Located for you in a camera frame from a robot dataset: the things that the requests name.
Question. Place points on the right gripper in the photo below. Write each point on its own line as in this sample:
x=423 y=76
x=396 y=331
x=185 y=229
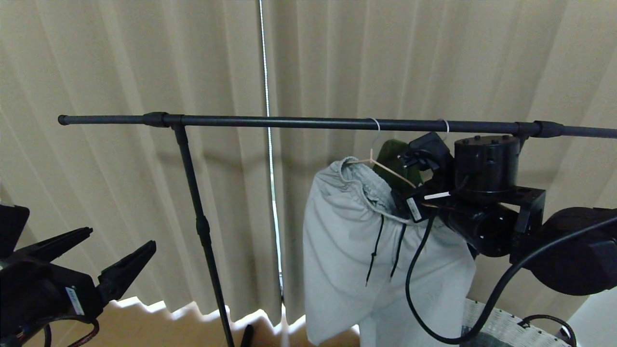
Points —
x=482 y=229

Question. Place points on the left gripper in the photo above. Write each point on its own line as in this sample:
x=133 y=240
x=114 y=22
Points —
x=38 y=289

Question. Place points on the green shirt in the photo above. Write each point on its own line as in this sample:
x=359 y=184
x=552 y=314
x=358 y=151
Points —
x=393 y=156

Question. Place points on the pale grey shorts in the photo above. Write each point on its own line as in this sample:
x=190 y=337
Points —
x=337 y=250

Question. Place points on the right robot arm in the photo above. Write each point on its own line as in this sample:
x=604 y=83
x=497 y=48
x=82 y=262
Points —
x=487 y=164

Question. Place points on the white laundry basket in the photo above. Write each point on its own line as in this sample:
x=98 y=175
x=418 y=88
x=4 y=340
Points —
x=496 y=323

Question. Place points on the pink clothes hanger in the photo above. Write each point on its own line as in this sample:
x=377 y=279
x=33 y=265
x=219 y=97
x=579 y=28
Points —
x=385 y=168
x=446 y=126

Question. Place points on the black clothes rack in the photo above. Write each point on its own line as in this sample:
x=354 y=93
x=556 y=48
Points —
x=289 y=122

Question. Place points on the beige curtain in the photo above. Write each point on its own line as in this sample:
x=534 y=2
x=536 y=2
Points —
x=144 y=58

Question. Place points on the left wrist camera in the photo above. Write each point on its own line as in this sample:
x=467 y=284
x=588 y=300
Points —
x=12 y=226

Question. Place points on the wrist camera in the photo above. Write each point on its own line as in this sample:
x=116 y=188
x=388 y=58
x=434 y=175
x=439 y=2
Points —
x=426 y=144
x=12 y=226

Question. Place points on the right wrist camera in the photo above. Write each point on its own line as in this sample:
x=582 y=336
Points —
x=426 y=144

